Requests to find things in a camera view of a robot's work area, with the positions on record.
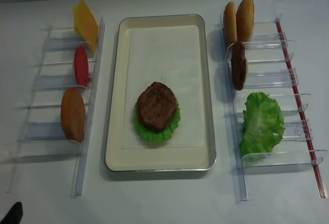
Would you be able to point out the orange cheese slice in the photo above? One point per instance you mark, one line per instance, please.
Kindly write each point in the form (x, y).
(86, 26)

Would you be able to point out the green lettuce leaf in rack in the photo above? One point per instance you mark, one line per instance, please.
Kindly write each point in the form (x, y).
(263, 125)

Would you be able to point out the white parchment paper sheet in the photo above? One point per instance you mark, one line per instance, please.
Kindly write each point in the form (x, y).
(174, 56)

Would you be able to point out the clear acrylic left rack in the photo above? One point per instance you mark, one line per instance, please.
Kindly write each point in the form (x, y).
(41, 135)

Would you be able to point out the orange-brown bun half left rack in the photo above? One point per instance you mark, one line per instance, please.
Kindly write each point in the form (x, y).
(73, 115)

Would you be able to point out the tan bun half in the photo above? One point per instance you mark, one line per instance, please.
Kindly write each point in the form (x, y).
(229, 20)
(245, 20)

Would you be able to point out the cream metal baking tray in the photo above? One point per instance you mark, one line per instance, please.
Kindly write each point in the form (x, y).
(155, 158)

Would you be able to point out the clear acrylic rack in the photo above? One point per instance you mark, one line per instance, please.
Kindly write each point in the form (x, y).
(41, 135)
(269, 54)

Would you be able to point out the brown meat patty in rack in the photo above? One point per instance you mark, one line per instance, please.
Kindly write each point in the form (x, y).
(238, 65)

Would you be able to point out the red tomato slice in rack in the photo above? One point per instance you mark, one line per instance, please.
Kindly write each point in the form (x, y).
(81, 66)

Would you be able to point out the red tomato slice on tray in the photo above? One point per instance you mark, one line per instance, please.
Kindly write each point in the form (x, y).
(138, 108)

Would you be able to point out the green lettuce leaf on tray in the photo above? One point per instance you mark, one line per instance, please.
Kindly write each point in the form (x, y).
(151, 136)

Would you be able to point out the brown meat patty on tray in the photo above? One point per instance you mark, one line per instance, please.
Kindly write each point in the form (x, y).
(157, 106)

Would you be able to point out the left tan bun half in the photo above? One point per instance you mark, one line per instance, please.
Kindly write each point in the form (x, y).
(229, 20)

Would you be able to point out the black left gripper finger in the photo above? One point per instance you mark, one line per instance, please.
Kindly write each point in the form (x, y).
(15, 214)

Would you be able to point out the yellow cheese slice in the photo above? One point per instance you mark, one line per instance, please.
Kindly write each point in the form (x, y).
(75, 8)

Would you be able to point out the clear acrylic right rack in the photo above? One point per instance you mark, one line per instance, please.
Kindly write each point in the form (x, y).
(269, 54)

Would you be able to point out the right tan bun half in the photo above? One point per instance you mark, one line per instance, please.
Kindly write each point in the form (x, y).
(245, 20)

